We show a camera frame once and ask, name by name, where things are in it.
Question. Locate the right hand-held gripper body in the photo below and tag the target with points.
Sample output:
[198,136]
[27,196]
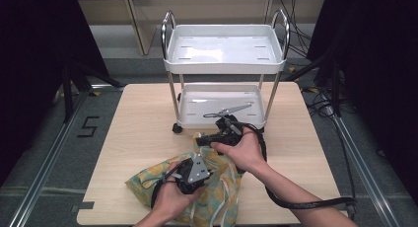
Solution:
[226,135]

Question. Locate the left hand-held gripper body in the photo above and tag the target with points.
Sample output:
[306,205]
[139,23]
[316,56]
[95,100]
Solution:
[197,171]

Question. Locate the fruit print bag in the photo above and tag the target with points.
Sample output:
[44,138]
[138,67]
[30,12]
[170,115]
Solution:
[217,194]

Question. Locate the white two-tier cart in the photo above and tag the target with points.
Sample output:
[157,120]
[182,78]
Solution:
[223,49]

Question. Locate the person's right hand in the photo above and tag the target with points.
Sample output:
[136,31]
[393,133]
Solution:
[246,151]

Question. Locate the person's left hand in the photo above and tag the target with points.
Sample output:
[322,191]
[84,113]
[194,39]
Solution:
[171,200]

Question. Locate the black metal stand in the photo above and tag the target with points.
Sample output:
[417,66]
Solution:
[335,89]
[67,95]

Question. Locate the wooden cabinet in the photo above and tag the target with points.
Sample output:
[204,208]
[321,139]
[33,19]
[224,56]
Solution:
[144,23]

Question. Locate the black curtain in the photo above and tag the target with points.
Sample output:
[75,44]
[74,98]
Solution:
[378,72]
[33,72]

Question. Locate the aluminium floor rail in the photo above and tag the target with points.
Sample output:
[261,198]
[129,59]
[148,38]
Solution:
[364,174]
[42,174]

